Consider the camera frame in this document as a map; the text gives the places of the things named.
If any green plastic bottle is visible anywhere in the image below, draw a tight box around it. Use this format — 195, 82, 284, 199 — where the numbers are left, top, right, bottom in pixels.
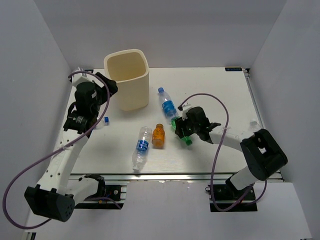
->
170, 116, 193, 146

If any crushed clear blue-label bottle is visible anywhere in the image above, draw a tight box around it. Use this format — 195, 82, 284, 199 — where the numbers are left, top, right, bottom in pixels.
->
132, 126, 152, 172

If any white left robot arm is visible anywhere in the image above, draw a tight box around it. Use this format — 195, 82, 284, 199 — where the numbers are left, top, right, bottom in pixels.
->
24, 71, 118, 222

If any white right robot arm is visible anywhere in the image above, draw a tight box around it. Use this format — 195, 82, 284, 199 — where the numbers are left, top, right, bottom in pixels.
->
175, 105, 288, 200

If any cream plastic bin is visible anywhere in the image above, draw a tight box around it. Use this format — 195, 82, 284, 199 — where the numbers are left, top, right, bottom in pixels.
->
103, 49, 150, 111

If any orange juice bottle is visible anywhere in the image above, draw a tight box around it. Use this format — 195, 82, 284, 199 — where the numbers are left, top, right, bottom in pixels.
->
151, 123, 165, 149

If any small blue-cap bottle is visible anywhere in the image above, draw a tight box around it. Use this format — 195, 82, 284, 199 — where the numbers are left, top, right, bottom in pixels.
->
95, 116, 110, 130

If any blue label water bottle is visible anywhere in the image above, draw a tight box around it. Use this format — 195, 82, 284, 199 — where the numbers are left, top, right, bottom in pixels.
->
158, 87, 178, 121

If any clear white-cap bottle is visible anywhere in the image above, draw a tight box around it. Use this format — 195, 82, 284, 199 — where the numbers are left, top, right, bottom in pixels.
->
248, 119, 261, 133

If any blue sticker right corner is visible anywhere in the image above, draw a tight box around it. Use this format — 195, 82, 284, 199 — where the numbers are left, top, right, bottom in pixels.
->
224, 67, 243, 72

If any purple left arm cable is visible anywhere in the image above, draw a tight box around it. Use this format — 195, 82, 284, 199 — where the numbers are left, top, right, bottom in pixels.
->
2, 71, 112, 230

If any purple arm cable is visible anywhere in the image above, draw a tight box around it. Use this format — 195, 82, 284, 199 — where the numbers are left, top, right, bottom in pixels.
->
2, 71, 112, 230
179, 93, 268, 213

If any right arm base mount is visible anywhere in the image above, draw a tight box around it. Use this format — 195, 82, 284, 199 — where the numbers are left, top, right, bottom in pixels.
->
205, 184, 258, 213

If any aluminium table frame rail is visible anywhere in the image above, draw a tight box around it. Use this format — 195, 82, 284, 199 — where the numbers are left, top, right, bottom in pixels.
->
69, 172, 284, 183

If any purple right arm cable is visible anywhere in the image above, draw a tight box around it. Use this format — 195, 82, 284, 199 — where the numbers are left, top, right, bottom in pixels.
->
179, 93, 268, 213

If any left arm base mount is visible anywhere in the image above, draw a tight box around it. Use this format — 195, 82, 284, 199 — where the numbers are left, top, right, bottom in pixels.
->
73, 174, 128, 210

